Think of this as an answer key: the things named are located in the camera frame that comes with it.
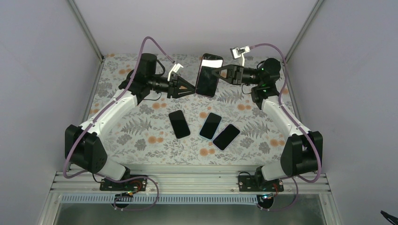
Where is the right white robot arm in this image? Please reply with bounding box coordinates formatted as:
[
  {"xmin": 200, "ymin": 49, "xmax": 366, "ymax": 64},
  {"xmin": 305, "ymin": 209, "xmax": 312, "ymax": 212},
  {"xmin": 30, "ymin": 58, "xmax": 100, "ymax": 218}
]
[{"xmin": 212, "ymin": 58, "xmax": 323, "ymax": 191}]

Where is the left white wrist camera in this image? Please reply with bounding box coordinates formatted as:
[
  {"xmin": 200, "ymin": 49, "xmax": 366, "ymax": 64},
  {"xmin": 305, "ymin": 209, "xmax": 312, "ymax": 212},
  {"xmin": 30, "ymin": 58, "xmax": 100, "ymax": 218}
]
[{"xmin": 168, "ymin": 63, "xmax": 184, "ymax": 82}]

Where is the purple cable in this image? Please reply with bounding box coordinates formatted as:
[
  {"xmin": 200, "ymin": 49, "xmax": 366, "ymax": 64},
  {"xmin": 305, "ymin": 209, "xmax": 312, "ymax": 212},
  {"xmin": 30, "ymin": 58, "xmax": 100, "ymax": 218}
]
[
  {"xmin": 248, "ymin": 43, "xmax": 322, "ymax": 212},
  {"xmin": 62, "ymin": 37, "xmax": 175, "ymax": 180}
]

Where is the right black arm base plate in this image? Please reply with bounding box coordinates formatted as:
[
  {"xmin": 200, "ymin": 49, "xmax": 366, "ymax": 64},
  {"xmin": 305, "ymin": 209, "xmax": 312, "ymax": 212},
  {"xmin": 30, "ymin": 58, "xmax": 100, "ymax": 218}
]
[{"xmin": 237, "ymin": 172, "xmax": 284, "ymax": 192}]

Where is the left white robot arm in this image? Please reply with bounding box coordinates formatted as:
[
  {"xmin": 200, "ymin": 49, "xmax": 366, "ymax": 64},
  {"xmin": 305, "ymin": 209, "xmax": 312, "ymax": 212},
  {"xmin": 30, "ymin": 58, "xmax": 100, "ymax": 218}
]
[{"xmin": 63, "ymin": 53, "xmax": 195, "ymax": 190}]

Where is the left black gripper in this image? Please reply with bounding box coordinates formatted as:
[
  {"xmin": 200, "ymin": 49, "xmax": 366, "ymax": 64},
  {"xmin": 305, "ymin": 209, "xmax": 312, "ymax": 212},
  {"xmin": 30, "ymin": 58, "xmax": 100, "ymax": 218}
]
[{"xmin": 148, "ymin": 73, "xmax": 195, "ymax": 98}]

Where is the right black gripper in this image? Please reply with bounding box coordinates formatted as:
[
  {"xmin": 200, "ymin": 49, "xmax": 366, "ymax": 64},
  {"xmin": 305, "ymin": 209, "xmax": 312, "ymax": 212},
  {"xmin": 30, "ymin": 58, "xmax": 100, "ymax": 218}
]
[{"xmin": 210, "ymin": 65, "xmax": 261, "ymax": 86}]

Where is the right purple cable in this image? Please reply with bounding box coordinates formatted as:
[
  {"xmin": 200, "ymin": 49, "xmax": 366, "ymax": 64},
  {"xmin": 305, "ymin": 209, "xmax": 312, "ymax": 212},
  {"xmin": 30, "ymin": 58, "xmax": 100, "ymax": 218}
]
[{"xmin": 248, "ymin": 43, "xmax": 322, "ymax": 212}]

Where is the purple smartphone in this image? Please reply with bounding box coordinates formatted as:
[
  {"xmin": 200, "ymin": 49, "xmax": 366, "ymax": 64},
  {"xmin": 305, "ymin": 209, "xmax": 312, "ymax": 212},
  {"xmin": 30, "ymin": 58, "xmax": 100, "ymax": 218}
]
[{"xmin": 195, "ymin": 53, "xmax": 223, "ymax": 98}]

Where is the aluminium frame post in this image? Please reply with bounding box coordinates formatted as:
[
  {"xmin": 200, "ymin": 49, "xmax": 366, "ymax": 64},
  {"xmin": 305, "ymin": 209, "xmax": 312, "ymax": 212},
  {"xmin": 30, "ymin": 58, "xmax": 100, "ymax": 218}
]
[
  {"xmin": 285, "ymin": 0, "xmax": 324, "ymax": 61},
  {"xmin": 67, "ymin": 0, "xmax": 104, "ymax": 62}
]

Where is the right aluminium frame post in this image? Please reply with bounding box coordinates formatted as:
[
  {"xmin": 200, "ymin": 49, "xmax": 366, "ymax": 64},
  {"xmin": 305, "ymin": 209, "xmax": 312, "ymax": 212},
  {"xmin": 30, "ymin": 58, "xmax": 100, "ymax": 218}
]
[{"xmin": 285, "ymin": 0, "xmax": 324, "ymax": 61}]

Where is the aluminium mounting rail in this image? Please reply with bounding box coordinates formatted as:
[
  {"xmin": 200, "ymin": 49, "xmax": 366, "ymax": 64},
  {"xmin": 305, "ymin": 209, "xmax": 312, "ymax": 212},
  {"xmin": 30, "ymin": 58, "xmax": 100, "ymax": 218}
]
[{"xmin": 50, "ymin": 165, "xmax": 331, "ymax": 195}]

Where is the smartphone in clear case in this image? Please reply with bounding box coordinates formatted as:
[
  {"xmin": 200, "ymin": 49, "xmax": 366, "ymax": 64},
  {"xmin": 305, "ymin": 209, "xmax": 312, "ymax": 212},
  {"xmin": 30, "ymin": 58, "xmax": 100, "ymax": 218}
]
[{"xmin": 212, "ymin": 124, "xmax": 240, "ymax": 151}]

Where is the left aluminium frame post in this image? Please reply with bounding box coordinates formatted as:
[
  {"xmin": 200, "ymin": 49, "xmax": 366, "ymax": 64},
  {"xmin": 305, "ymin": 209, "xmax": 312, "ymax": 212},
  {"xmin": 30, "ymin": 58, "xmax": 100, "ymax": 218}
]
[{"xmin": 67, "ymin": 0, "xmax": 104, "ymax": 62}]

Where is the black smartphone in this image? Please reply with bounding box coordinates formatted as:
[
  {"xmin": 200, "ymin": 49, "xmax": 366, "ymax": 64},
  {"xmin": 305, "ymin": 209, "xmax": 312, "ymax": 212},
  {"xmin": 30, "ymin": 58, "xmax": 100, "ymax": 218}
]
[{"xmin": 168, "ymin": 110, "xmax": 191, "ymax": 139}]

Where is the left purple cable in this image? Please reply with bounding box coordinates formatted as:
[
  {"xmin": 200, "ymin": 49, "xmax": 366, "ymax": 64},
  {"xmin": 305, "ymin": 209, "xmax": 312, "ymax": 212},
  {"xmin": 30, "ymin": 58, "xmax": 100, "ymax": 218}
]
[{"xmin": 62, "ymin": 37, "xmax": 175, "ymax": 180}]

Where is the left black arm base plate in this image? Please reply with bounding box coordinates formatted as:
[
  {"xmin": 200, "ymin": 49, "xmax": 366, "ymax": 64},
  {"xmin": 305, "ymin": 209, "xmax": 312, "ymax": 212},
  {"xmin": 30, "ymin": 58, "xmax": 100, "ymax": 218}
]
[{"xmin": 99, "ymin": 174, "xmax": 148, "ymax": 192}]

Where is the floral patterned table mat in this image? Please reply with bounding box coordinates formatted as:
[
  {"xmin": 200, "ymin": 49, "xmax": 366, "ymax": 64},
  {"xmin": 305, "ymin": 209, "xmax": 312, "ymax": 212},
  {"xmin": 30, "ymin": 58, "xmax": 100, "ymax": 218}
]
[{"xmin": 81, "ymin": 53, "xmax": 308, "ymax": 166}]

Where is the slotted grey cable duct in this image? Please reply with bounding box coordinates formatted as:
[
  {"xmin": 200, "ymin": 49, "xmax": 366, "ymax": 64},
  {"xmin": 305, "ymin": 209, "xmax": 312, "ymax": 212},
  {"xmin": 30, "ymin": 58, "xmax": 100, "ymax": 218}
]
[{"xmin": 60, "ymin": 193, "xmax": 258, "ymax": 205}]

